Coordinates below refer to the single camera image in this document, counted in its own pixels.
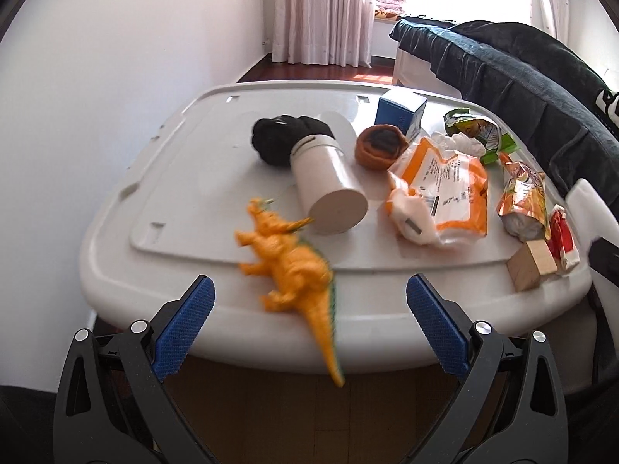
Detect small wooden block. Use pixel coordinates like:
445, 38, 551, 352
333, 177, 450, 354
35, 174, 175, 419
506, 239, 557, 292

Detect red white paper packet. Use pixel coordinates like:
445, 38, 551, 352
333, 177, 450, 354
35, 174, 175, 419
548, 204, 580, 273

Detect orange juice drink pouch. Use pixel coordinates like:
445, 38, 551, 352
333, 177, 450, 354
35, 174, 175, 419
496, 153, 550, 242

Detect orange toy dinosaur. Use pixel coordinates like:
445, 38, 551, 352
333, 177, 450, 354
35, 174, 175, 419
235, 198, 345, 387

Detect orange white plastic package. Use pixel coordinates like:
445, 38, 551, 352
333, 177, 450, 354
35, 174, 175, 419
385, 137, 488, 247

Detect green snack wrapper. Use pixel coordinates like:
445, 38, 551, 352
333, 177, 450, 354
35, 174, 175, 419
444, 108, 517, 165

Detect white cylindrical bottle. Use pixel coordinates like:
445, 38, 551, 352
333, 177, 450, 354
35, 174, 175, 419
289, 134, 368, 235

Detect white tissue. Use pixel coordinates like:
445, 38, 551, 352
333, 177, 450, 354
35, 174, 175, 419
430, 133, 486, 158

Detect black sock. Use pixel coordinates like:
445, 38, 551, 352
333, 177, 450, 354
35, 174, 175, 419
251, 115, 335, 169

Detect blue white carton box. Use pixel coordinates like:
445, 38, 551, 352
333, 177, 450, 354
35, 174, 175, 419
374, 87, 428, 142

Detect white plastic storage bin lid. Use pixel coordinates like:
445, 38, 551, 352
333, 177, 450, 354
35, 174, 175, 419
79, 80, 594, 375

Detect black white lettered pillow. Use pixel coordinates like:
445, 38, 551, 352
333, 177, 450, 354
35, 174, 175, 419
595, 89, 619, 133

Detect folded pink cloth pile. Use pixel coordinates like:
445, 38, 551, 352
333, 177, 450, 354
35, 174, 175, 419
374, 0, 406, 20

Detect pink patterned curtain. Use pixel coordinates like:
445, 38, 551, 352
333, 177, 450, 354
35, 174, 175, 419
272, 0, 374, 67

